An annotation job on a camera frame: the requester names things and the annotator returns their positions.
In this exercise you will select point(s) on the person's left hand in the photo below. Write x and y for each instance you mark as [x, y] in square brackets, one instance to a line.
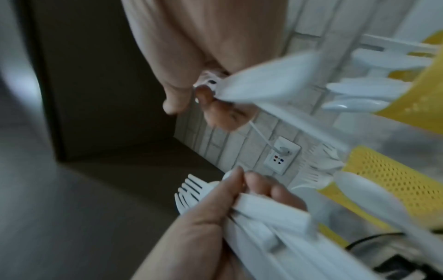
[193, 240]

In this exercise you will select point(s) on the person's right hand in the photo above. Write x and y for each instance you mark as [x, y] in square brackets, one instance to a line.
[207, 32]

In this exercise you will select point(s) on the white plastic knife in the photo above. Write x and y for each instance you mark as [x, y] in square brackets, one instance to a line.
[270, 79]

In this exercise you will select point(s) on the packed bundle of white cutlery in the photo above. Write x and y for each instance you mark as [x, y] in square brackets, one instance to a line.
[277, 216]

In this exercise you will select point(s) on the bunch of sorted white forks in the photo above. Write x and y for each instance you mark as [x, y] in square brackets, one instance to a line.
[322, 164]

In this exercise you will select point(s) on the white plastic spoon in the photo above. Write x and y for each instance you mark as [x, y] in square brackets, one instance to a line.
[363, 188]

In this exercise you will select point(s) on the white wall socket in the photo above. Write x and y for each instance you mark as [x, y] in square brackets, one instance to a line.
[282, 158]

